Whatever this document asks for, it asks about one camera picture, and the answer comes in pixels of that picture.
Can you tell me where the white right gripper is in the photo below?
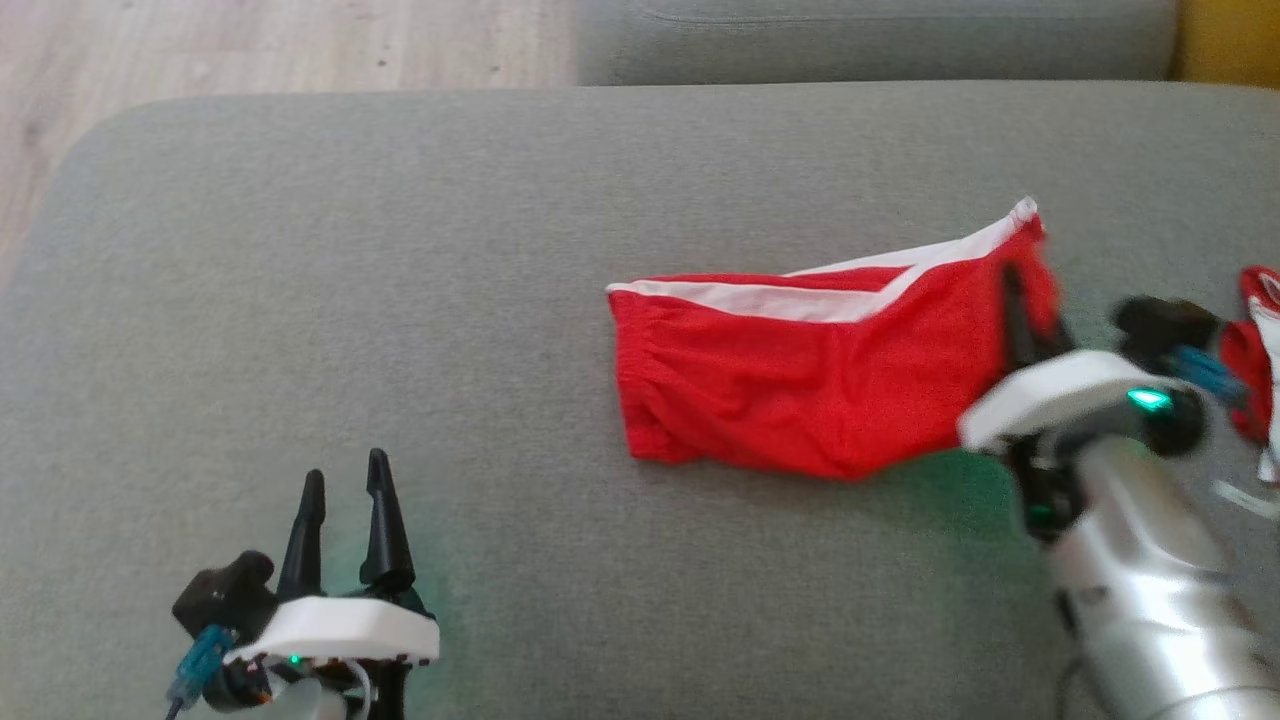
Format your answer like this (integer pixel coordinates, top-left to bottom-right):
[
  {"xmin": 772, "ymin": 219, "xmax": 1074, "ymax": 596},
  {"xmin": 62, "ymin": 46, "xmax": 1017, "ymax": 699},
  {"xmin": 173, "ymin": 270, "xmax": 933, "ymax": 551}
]
[{"xmin": 958, "ymin": 262, "xmax": 1206, "ymax": 546}]

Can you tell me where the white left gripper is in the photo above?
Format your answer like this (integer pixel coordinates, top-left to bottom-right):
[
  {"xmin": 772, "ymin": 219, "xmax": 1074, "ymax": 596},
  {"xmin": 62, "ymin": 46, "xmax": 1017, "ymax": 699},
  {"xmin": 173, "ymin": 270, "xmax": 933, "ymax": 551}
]
[{"xmin": 210, "ymin": 448, "xmax": 441, "ymax": 720}]

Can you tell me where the red jersey with white trim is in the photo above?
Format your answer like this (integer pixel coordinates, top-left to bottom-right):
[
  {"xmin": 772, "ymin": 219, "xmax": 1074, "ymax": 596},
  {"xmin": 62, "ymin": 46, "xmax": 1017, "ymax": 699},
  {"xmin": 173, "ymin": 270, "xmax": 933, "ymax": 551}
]
[{"xmin": 1220, "ymin": 265, "xmax": 1280, "ymax": 486}]

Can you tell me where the red mesh shorts white band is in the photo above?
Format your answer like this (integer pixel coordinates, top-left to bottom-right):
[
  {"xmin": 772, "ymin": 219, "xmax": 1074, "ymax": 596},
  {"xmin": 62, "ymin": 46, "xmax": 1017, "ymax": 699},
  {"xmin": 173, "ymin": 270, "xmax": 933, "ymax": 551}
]
[{"xmin": 607, "ymin": 197, "xmax": 1063, "ymax": 483}]

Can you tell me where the large grey sofa seat cushion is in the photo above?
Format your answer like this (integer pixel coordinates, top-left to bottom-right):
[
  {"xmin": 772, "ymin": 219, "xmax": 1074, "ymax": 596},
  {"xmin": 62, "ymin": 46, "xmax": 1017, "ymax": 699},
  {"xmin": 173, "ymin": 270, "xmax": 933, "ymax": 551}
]
[{"xmin": 0, "ymin": 80, "xmax": 1280, "ymax": 720}]

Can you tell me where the white zip tie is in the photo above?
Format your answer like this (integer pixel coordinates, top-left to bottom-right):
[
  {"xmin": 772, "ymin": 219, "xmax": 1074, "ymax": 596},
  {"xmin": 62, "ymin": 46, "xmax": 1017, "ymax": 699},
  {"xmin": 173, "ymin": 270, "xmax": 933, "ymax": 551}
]
[{"xmin": 1213, "ymin": 480, "xmax": 1280, "ymax": 518}]

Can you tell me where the small grey sofa cushion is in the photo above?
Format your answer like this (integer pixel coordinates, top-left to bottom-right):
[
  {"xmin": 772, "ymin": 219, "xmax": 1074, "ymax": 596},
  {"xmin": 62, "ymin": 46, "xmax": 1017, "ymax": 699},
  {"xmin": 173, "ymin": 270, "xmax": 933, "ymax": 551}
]
[{"xmin": 575, "ymin": 0, "xmax": 1181, "ymax": 87}]

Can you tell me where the yellow sofa cushion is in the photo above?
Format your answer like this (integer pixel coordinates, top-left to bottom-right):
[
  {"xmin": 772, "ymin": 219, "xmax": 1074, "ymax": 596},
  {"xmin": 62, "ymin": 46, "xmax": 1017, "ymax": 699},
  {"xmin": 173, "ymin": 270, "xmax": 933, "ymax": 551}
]
[{"xmin": 1175, "ymin": 0, "xmax": 1280, "ymax": 87}]

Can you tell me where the blue left camera connector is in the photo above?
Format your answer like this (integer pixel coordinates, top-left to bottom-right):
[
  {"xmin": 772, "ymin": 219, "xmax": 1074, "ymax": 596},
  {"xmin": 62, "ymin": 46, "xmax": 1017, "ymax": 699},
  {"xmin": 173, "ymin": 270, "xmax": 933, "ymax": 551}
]
[{"xmin": 168, "ymin": 625, "xmax": 239, "ymax": 706}]

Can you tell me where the blue camera connector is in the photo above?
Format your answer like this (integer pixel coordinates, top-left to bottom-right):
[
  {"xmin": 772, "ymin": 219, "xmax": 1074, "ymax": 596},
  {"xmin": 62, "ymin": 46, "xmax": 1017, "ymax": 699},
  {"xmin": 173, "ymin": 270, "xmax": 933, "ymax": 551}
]
[
  {"xmin": 168, "ymin": 625, "xmax": 239, "ymax": 706},
  {"xmin": 1170, "ymin": 345, "xmax": 1249, "ymax": 408}
]

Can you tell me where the blue right camera connector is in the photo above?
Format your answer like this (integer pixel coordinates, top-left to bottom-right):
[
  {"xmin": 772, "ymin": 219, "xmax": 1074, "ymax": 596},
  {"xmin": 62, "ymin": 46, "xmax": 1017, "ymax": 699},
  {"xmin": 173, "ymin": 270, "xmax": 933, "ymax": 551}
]
[{"xmin": 1170, "ymin": 345, "xmax": 1249, "ymax": 408}]

